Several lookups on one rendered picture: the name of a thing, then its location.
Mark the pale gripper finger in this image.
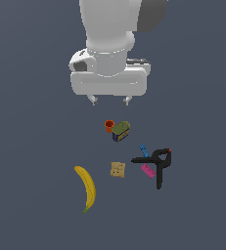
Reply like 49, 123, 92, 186
87, 94, 99, 106
122, 95, 133, 106

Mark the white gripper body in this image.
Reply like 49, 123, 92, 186
69, 59, 152, 98

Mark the small orange cup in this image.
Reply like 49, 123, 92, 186
104, 119, 115, 134

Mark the blue can with green lid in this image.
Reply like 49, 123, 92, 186
111, 120, 131, 144

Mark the small blue toy piece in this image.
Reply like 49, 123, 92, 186
139, 145, 151, 159

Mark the tan cracker-like block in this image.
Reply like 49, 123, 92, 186
110, 161, 126, 179

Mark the black spring clamp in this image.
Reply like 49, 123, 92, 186
130, 147, 173, 190

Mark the pink rectangular block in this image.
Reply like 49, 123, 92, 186
140, 163, 158, 179

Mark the yellow banana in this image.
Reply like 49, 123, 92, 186
73, 165, 97, 215

